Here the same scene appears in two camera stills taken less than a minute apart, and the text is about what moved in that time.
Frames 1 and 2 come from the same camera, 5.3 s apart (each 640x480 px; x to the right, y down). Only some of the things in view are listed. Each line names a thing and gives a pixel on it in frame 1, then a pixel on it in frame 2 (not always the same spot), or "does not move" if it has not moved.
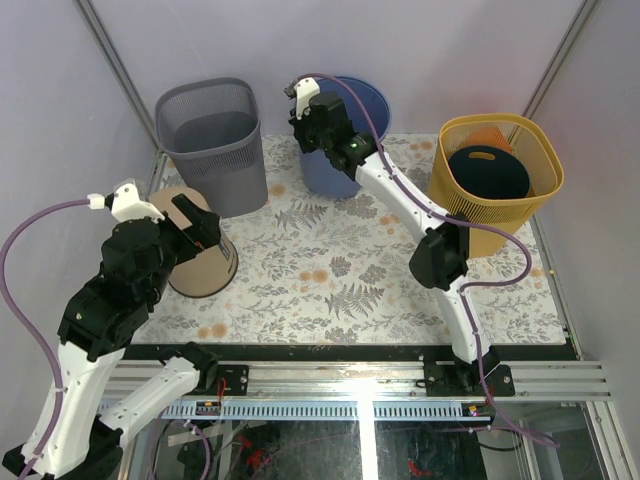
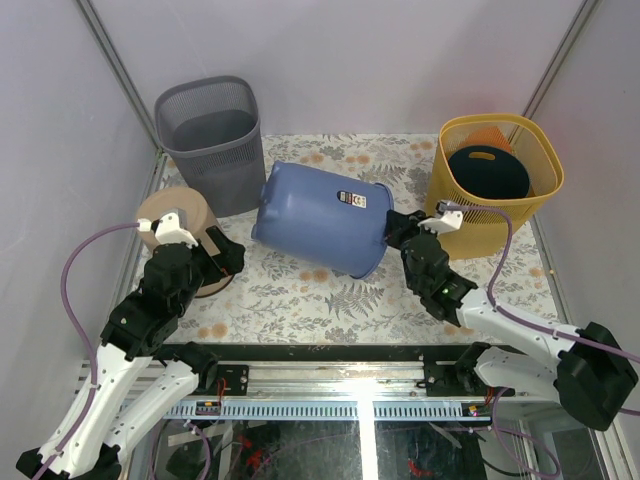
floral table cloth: (317, 268) does not move
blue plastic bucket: (318, 174) → (324, 219)
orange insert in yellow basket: (488, 136) does not move
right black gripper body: (309, 140) → (410, 277)
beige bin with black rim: (207, 271) does not move
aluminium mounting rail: (364, 392) does not move
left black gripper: (206, 227) → (233, 253)
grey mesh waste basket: (210, 128) does not move
